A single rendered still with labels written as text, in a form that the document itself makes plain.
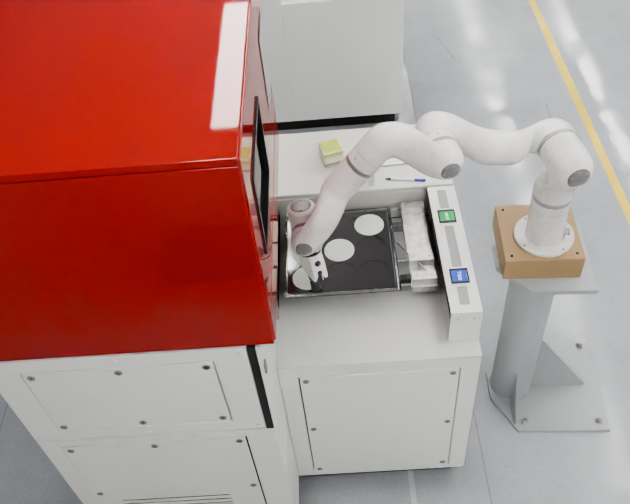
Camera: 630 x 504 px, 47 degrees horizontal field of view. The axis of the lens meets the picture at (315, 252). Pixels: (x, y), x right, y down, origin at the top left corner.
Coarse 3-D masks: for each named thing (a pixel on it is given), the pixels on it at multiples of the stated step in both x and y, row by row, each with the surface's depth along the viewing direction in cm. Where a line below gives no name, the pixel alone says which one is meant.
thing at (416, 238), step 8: (408, 216) 251; (416, 216) 251; (424, 216) 251; (408, 224) 249; (416, 224) 248; (424, 224) 248; (408, 232) 246; (416, 232) 246; (424, 232) 246; (408, 240) 244; (416, 240) 243; (424, 240) 243; (408, 248) 241; (416, 248) 241; (424, 248) 241; (408, 264) 238; (416, 288) 230; (424, 288) 230; (432, 288) 231
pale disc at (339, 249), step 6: (336, 240) 243; (342, 240) 243; (330, 246) 242; (336, 246) 242; (342, 246) 241; (348, 246) 241; (324, 252) 240; (330, 252) 240; (336, 252) 240; (342, 252) 240; (348, 252) 239; (330, 258) 238; (336, 258) 238; (342, 258) 238; (348, 258) 238
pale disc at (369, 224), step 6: (360, 216) 250; (366, 216) 250; (372, 216) 250; (360, 222) 248; (366, 222) 248; (372, 222) 248; (378, 222) 248; (360, 228) 246; (366, 228) 246; (372, 228) 246; (378, 228) 246; (366, 234) 244; (372, 234) 244
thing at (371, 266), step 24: (384, 216) 249; (288, 240) 245; (360, 240) 243; (384, 240) 242; (288, 264) 238; (336, 264) 236; (360, 264) 235; (384, 264) 235; (288, 288) 231; (336, 288) 229; (360, 288) 229
